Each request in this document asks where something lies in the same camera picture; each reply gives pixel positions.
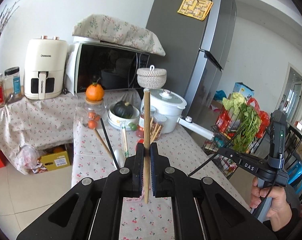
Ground floral cloth cover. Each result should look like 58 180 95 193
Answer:
73 14 166 56

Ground black microwave oven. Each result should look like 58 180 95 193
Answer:
64 41 149 94

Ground large orange fruit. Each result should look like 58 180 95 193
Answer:
85 78 104 101

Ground black wire storage rack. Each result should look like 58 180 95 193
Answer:
202 108 261 179

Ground dark green pumpkin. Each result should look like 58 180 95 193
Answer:
113 101 134 119

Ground jar of red dried fruit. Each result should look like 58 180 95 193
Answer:
136 106 156 138

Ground cherry print tablecloth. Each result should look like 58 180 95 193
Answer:
0 94 248 239

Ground grey refrigerator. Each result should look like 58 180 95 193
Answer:
146 0 236 125

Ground woven lidded basket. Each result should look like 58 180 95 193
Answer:
136 65 167 89

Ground jar of dried fruit rings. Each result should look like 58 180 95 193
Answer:
150 113 167 142

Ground yellow cardboard box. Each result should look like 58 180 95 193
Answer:
39 145 70 171

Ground person's right hand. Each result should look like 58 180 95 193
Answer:
249 177 292 232

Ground white plastic spoon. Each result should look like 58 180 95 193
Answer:
114 149 126 168

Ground pink perforated utensil basket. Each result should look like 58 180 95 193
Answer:
123 189 144 203

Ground white stacked bowls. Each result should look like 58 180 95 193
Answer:
107 104 140 131

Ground yellow paper on fridge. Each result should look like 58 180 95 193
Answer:
177 0 213 21

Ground wooden chopsticks pair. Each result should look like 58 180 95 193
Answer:
120 122 129 158

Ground blue label clear jar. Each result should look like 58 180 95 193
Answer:
4 67 22 103

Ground white air fryer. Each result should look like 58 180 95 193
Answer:
24 36 68 100

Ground green leafy vegetables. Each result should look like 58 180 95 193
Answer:
221 92 261 153

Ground white electric cooking pot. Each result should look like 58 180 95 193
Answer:
150 88 214 140

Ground brown wooden chopstick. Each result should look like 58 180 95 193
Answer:
143 89 150 204

